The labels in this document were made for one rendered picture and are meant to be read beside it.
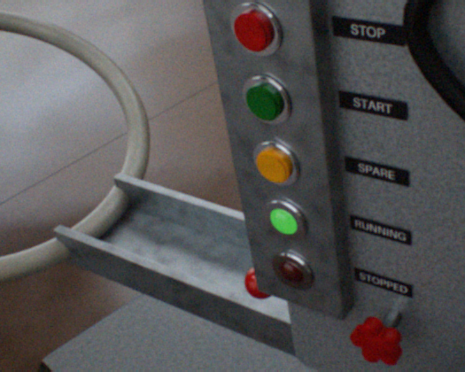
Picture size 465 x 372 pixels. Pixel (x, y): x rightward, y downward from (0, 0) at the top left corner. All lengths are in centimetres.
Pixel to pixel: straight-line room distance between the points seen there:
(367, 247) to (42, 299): 210
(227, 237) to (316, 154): 43
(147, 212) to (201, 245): 10
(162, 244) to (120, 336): 30
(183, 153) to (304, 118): 256
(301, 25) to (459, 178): 14
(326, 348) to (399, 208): 19
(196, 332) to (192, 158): 187
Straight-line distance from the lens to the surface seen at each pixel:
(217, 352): 118
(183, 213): 97
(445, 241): 55
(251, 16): 49
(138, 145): 108
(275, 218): 58
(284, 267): 61
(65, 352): 125
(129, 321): 126
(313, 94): 51
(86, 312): 253
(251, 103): 53
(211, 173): 294
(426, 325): 62
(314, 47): 49
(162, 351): 120
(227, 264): 93
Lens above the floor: 169
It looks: 36 degrees down
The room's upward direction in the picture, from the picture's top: 11 degrees counter-clockwise
